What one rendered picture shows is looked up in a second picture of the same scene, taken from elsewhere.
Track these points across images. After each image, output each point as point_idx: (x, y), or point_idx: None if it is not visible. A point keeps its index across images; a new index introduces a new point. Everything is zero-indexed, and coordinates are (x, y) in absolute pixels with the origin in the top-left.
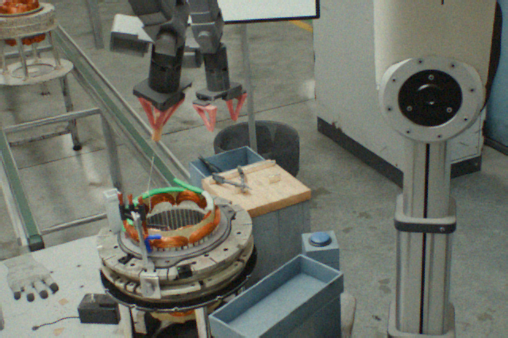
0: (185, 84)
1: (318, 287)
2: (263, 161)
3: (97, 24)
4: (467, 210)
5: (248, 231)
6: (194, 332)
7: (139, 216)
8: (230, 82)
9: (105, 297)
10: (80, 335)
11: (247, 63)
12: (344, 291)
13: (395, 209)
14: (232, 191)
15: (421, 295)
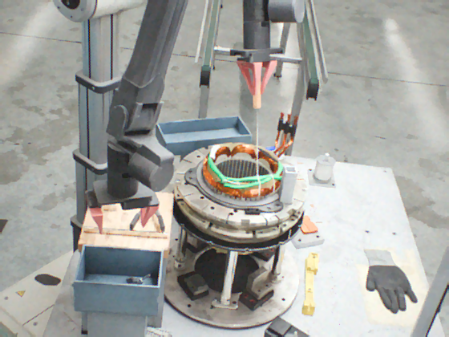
0: (237, 48)
1: (167, 141)
2: (86, 245)
3: None
4: None
5: (191, 154)
6: (216, 286)
7: (285, 119)
8: (98, 193)
9: (284, 327)
10: (310, 334)
11: None
12: (74, 261)
13: (118, 80)
14: (155, 217)
15: None
